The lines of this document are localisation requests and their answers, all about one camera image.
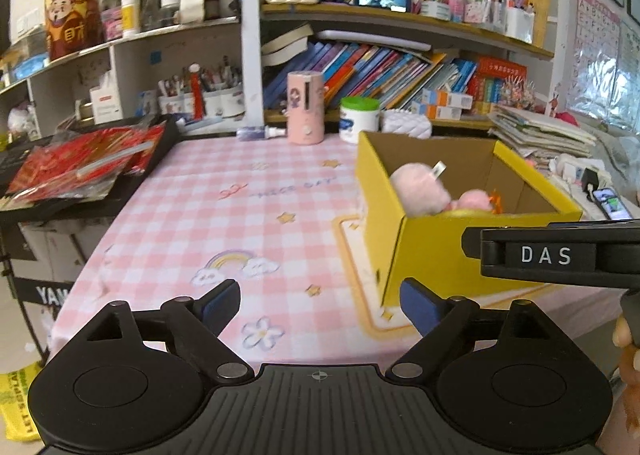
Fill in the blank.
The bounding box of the large white pen holder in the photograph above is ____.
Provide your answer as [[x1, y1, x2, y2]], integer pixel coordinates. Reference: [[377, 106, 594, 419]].
[[202, 67, 244, 118]]

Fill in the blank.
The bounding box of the pink small box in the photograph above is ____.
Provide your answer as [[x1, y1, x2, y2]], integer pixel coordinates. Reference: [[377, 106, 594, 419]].
[[101, 7, 123, 40]]

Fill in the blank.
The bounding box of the pink fluffy heart plush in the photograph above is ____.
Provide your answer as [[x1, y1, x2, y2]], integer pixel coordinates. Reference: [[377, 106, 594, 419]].
[[451, 190, 493, 212]]

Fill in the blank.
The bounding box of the white bottle yellow label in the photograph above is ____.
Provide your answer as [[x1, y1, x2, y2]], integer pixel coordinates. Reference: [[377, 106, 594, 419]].
[[120, 0, 142, 38]]

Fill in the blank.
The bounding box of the person's right hand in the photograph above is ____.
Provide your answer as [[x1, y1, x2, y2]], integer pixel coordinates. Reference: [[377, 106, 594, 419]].
[[597, 312, 640, 455]]

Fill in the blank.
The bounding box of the small blue spray bottle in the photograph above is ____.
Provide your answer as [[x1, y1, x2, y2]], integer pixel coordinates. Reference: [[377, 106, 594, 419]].
[[236, 126, 287, 142]]

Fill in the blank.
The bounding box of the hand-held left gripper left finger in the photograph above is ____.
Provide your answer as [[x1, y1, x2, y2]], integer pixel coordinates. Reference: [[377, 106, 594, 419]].
[[79, 279, 253, 386]]

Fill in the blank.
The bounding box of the blue packets pile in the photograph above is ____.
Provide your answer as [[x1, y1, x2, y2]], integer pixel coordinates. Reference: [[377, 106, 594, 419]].
[[7, 55, 48, 80]]

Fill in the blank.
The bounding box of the yellow plastic bag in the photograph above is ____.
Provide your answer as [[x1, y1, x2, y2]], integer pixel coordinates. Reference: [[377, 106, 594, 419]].
[[0, 362, 51, 441]]

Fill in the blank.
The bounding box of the black plug adapter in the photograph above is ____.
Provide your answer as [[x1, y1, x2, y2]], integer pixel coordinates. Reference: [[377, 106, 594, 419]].
[[580, 167, 608, 193]]

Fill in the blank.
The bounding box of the white crumpled plastic bag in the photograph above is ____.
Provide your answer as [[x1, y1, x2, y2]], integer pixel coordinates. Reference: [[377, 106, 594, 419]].
[[6, 102, 38, 140]]

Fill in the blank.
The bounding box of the white cabinet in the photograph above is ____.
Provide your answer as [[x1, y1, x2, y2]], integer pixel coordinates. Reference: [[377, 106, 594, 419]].
[[17, 217, 113, 286]]

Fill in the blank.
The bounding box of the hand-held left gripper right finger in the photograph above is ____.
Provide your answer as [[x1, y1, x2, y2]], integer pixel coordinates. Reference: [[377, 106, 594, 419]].
[[386, 277, 568, 386]]

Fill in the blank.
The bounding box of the stack of papers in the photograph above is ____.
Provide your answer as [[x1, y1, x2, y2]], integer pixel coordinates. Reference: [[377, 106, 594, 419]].
[[487, 104, 598, 163]]

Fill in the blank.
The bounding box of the pink checked tablecloth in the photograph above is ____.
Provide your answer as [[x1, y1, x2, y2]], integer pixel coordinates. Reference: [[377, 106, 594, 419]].
[[47, 137, 640, 371]]

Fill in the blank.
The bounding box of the white wall switch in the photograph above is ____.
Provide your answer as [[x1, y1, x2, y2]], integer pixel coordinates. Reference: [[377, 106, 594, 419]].
[[15, 7, 41, 36]]

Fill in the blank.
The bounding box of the black keyboard stand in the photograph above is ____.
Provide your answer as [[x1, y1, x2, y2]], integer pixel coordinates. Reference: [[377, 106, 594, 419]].
[[0, 220, 76, 366]]

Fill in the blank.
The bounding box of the wooden bookshelf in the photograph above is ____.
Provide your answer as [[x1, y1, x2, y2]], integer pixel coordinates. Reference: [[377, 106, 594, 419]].
[[260, 0, 560, 130]]

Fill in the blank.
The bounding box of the black electric keyboard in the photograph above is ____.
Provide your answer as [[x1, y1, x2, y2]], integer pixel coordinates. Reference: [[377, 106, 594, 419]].
[[0, 115, 182, 223]]

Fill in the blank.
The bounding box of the pink cylinder humidifier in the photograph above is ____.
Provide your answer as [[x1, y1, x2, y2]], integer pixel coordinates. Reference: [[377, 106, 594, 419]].
[[286, 71, 326, 146]]

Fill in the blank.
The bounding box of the blue orange medicine box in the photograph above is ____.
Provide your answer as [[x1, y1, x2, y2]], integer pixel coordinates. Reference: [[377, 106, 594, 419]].
[[421, 89, 473, 108], [411, 104, 463, 120]]

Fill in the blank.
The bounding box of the red fortune god figure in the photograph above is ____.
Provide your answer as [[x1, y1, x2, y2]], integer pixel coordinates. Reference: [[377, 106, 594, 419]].
[[44, 0, 106, 60]]

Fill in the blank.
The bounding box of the row of leaning books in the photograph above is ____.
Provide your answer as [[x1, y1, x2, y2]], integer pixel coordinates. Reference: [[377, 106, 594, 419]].
[[262, 40, 478, 110]]

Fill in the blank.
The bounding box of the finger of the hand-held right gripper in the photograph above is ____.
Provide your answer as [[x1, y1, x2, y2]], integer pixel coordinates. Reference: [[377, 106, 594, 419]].
[[462, 227, 483, 261]]

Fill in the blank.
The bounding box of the colourful spiky ornament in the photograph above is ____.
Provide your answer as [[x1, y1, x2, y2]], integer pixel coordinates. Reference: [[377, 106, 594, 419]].
[[501, 76, 537, 110]]

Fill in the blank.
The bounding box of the pink plush pig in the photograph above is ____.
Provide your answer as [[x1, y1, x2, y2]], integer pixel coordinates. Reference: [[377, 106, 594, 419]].
[[390, 162, 451, 216]]

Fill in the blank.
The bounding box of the red boxed book set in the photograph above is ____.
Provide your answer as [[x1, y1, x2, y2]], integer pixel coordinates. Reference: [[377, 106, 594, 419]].
[[472, 56, 528, 108]]

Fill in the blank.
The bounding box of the cream desk mat orange border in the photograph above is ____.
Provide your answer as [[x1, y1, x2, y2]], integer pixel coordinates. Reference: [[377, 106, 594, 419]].
[[332, 215, 576, 341]]

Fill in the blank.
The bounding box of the smartphone on charger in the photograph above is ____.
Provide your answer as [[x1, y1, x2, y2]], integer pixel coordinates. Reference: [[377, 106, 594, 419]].
[[591, 186, 633, 220]]

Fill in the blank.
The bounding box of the pink alphabet wall poster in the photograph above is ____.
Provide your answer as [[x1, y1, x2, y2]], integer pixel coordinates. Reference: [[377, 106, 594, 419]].
[[567, 0, 640, 128]]

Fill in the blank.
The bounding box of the red tassel doll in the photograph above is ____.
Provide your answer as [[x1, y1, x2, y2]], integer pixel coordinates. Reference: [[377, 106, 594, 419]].
[[187, 64, 207, 118]]

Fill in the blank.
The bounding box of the small white pen holder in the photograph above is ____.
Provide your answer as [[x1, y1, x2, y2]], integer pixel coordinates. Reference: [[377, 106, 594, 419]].
[[157, 77, 196, 114]]

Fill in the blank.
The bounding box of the white quilted pouch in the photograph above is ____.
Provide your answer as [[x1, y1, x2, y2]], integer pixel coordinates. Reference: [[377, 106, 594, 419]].
[[382, 110, 432, 138]]

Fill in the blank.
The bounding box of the white power strip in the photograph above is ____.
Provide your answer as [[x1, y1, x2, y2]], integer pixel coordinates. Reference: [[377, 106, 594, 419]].
[[549, 154, 618, 196]]

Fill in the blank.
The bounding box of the red decorations packet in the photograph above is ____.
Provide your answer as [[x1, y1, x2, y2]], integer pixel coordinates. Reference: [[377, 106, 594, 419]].
[[0, 124, 166, 210]]

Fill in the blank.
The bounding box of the white jar green lid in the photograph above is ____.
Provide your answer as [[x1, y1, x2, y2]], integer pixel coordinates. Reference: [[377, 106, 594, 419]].
[[339, 97, 381, 144]]

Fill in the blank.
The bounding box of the yellow cardboard box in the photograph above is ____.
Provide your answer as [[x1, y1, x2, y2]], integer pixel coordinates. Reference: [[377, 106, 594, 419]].
[[356, 131, 585, 308]]

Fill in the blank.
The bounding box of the thick white book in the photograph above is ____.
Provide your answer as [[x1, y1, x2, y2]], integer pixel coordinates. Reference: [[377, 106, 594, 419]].
[[261, 24, 315, 66]]

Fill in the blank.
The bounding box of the white shelf unit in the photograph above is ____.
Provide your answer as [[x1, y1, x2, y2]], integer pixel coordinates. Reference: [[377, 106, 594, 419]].
[[0, 17, 248, 136]]

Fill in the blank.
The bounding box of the white square pen holder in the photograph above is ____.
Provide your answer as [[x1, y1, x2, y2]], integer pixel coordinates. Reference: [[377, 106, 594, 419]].
[[505, 0, 536, 43]]

